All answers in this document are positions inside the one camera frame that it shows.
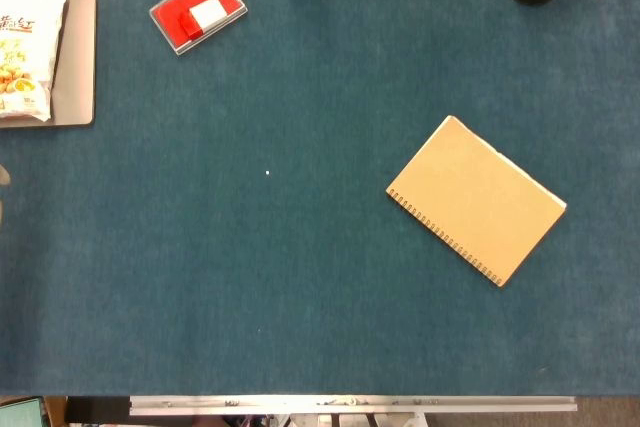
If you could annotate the kraft cover spiral notebook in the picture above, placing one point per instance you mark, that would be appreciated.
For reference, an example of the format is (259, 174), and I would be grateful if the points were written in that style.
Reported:
(475, 202)

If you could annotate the red white stamp block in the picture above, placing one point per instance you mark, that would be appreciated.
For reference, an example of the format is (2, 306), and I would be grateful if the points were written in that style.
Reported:
(207, 14)

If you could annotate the red ink pad tray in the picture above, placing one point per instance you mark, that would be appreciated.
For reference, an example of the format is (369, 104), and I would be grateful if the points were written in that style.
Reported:
(170, 22)

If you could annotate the white snack bag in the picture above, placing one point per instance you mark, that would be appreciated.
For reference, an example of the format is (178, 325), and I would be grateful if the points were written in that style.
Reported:
(25, 47)

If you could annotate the teal screen device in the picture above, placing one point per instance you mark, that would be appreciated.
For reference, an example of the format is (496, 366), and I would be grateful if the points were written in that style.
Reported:
(20, 414)

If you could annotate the aluminium table edge rail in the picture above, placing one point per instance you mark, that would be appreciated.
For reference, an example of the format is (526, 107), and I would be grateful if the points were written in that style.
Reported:
(350, 404)

